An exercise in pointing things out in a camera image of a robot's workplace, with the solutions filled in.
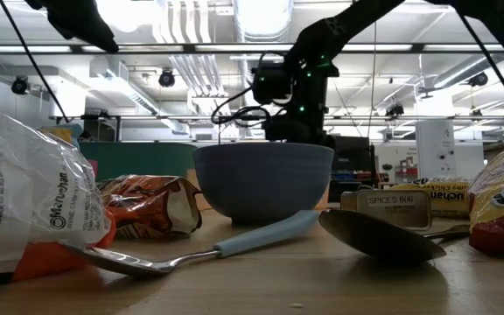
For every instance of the orange brown cocoa packet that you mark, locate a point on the orange brown cocoa packet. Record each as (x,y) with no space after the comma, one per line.
(147,205)

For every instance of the white cabinet pillar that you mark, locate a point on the white cabinet pillar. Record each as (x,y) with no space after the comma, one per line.
(436,144)

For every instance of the pink plastic bin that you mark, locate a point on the pink plastic bin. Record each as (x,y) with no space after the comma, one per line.
(93,170)

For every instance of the white orange ramen packet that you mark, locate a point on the white orange ramen packet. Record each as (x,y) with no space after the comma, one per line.
(24,188)

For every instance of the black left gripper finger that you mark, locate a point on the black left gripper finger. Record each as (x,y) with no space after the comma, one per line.
(81,22)

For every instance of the black aluminium frame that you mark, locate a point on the black aluminium frame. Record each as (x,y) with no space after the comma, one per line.
(418,48)

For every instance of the blue bowl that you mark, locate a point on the blue bowl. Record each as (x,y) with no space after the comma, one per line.
(261,184)

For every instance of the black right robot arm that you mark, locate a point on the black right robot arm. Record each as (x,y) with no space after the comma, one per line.
(331,30)

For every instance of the red equipment rack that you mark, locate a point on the red equipment rack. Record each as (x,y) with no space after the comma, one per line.
(406,172)

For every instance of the grey slanted ceiling duct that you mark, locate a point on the grey slanted ceiling duct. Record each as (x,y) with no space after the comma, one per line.
(462,72)

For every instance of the large black spoon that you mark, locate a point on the large black spoon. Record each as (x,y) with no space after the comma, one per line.
(374,238)

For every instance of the green plastic bin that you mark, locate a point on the green plastic bin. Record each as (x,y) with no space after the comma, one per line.
(138,159)

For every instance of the black ceiling spotlight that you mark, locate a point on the black ceiling spotlight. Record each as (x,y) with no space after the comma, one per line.
(394,110)
(20,85)
(478,79)
(166,78)

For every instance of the white round ceiling duct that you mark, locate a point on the white round ceiling duct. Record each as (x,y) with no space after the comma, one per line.
(263,19)

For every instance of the yellow ramen packet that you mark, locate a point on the yellow ramen packet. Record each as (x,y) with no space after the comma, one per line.
(446,192)

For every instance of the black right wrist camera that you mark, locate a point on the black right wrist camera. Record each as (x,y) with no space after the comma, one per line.
(271,85)

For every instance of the green rectangular spice tin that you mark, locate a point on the green rectangular spice tin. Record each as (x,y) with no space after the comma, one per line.
(392,210)

